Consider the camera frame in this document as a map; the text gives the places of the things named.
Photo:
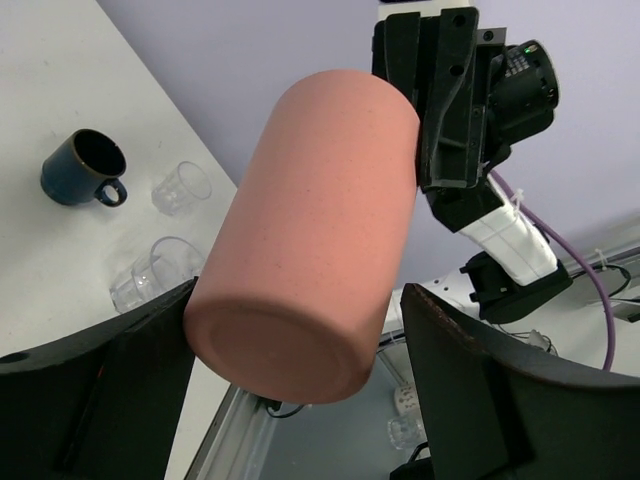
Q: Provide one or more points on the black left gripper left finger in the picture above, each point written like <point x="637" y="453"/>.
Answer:
<point x="102" y="403"/>

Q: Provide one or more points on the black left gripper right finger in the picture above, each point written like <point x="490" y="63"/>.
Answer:
<point x="496" y="408"/>

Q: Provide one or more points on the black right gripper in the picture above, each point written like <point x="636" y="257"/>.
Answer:
<point x="476" y="96"/>

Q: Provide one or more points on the pink plastic tumbler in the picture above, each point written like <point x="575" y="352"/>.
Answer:
<point x="292" y="300"/>

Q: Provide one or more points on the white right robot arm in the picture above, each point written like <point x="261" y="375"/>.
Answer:
<point x="515" y="271"/>

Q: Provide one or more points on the white power strip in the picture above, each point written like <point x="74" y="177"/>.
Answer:
<point x="405" y="399"/>

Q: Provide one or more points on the small clear glass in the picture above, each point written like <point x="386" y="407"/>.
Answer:
<point x="186" y="185"/>
<point x="168" y="263"/>

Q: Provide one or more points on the dark blue ceramic cup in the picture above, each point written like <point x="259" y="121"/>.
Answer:
<point x="85" y="167"/>

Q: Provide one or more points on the aluminium front rail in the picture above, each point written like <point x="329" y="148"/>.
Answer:
<point x="236" y="444"/>

